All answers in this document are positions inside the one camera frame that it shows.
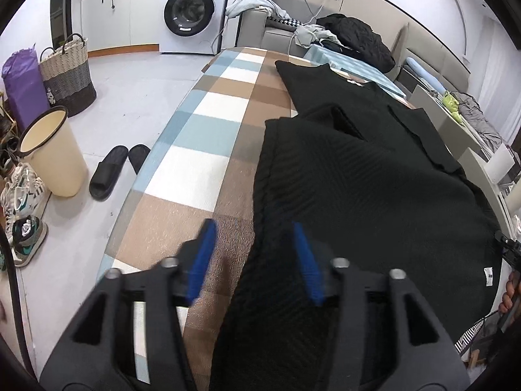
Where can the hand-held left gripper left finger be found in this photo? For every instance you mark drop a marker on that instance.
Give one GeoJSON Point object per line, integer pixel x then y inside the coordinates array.
{"type": "Point", "coordinates": [201, 260]}

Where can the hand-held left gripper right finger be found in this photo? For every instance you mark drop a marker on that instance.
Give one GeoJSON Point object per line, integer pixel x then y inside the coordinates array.
{"type": "Point", "coordinates": [307, 260]}

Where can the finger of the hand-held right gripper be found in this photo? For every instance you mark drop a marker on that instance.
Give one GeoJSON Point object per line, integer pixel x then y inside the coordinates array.
{"type": "Point", "coordinates": [508, 250]}

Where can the black knit sweater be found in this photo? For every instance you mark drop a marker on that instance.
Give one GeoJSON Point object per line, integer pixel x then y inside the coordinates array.
{"type": "Point", "coordinates": [366, 211]}

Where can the person's right hand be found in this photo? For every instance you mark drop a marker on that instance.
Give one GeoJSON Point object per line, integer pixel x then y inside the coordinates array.
{"type": "Point", "coordinates": [513, 293]}

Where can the black white striped cloth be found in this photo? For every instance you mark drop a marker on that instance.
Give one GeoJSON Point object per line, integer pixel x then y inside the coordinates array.
{"type": "Point", "coordinates": [468, 338]}

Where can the plaid brown blue blanket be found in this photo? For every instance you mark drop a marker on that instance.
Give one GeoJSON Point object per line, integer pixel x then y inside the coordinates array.
{"type": "Point", "coordinates": [195, 171]}

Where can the beige low cabinet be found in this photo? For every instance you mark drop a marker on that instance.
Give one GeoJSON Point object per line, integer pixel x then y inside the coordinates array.
{"type": "Point", "coordinates": [468, 161]}

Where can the black slipper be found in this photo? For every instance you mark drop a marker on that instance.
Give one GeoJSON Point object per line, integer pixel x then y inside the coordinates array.
{"type": "Point", "coordinates": [139, 157]}
{"type": "Point", "coordinates": [108, 173]}

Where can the grey quilt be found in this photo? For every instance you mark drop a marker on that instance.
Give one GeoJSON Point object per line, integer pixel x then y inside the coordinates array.
{"type": "Point", "coordinates": [476, 122]}

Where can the yellow-green garment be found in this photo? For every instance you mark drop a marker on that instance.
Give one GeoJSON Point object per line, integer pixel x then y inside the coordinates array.
{"type": "Point", "coordinates": [452, 106]}

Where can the grey teal sneaker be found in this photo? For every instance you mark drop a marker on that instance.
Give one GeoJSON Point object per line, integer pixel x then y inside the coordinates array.
{"type": "Point", "coordinates": [28, 238]}

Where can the beige trash bin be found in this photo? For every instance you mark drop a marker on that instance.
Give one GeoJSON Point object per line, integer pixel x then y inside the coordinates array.
{"type": "Point", "coordinates": [57, 159]}

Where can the white striped sneaker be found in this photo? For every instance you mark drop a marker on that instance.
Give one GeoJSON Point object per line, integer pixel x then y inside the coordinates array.
{"type": "Point", "coordinates": [24, 195]}

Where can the light blue bolster pillow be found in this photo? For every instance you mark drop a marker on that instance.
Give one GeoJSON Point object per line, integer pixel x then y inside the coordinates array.
{"type": "Point", "coordinates": [423, 73]}

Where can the teal checked tablecloth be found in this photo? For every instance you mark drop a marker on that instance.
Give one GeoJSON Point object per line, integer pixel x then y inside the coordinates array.
{"type": "Point", "coordinates": [358, 65]}

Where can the beige padded headboard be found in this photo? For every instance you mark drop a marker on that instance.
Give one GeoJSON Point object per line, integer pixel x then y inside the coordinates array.
{"type": "Point", "coordinates": [431, 44]}

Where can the woven laundry basket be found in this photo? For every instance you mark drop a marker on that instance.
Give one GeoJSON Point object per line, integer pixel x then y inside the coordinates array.
{"type": "Point", "coordinates": [67, 77]}

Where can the pale grey garment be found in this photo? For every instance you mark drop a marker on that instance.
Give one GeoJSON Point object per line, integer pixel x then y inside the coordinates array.
{"type": "Point", "coordinates": [309, 32]}

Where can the black quilted jacket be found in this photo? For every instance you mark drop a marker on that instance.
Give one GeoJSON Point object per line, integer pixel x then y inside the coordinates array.
{"type": "Point", "coordinates": [358, 36]}

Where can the grey sofa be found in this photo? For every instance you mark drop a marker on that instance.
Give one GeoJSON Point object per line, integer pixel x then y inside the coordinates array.
{"type": "Point", "coordinates": [252, 28]}

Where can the houndstooth pillow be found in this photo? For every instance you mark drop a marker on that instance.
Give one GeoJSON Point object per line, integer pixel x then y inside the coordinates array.
{"type": "Point", "coordinates": [285, 20]}

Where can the white washing machine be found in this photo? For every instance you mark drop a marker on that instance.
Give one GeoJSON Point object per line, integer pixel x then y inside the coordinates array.
{"type": "Point", "coordinates": [191, 12]}

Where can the purple bag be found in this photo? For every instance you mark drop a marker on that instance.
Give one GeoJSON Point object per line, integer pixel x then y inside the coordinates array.
{"type": "Point", "coordinates": [22, 85]}

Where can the white cabinets with wooden counter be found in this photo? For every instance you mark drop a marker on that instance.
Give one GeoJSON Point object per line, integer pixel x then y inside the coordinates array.
{"type": "Point", "coordinates": [122, 16]}

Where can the light blue blanket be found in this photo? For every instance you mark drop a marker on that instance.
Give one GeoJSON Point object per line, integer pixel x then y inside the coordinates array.
{"type": "Point", "coordinates": [252, 4]}

